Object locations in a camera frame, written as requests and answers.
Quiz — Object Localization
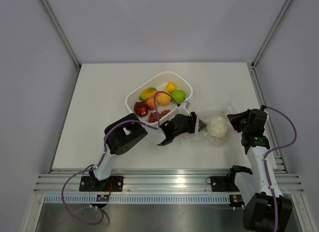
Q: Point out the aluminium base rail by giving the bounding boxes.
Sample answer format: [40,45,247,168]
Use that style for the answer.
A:
[33,168,305,195]

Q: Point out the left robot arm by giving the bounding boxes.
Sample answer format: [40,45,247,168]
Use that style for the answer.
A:
[90,112,206,191]

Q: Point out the fake dark red apple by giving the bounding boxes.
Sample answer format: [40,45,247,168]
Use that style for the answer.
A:
[134,102,149,117]

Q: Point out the fake mango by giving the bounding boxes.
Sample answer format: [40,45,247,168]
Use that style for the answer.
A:
[139,87,158,103]

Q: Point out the white slotted cable duct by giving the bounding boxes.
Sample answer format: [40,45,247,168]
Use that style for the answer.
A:
[43,194,231,205]

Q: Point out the right aluminium frame post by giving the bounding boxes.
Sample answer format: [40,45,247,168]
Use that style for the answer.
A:
[251,0,295,70]

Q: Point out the fake green apple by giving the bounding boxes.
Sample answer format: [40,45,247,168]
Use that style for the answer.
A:
[171,89,186,104]

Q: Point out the left aluminium frame post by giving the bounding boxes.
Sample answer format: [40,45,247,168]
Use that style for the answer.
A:
[39,0,82,71]

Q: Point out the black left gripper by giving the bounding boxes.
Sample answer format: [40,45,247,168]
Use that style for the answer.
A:
[173,112,206,138]

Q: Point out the fake red grapes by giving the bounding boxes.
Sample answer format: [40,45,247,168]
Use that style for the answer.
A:
[148,109,170,123]

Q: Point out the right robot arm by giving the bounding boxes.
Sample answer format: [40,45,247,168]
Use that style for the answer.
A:
[226,109,293,232]

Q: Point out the fake peach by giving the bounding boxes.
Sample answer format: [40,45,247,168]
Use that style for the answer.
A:
[146,97,158,110]

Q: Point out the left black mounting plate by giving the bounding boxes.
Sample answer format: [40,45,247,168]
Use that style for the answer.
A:
[79,176,124,192]

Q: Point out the fake yellow pear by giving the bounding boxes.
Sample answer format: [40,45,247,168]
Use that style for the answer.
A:
[165,82,177,94]

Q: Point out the aluminium frame post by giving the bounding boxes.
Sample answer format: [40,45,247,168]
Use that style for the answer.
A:
[251,0,295,70]
[39,0,82,71]

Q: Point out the black mounting plate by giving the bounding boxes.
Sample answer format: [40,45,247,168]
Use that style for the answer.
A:
[210,175,256,193]
[79,176,124,192]

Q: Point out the clear zip top bag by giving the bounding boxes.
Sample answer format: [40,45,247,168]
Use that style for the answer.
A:
[182,103,237,147]

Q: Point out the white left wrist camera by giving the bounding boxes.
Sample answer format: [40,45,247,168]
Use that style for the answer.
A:
[177,101,190,116]

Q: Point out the white perforated plastic basket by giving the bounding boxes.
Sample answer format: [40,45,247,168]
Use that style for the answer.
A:
[125,71,193,127]

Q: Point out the fake orange fruit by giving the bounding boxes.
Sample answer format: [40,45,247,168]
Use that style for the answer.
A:
[156,92,171,106]

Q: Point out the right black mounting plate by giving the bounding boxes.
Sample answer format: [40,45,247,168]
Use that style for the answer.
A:
[210,175,256,193]

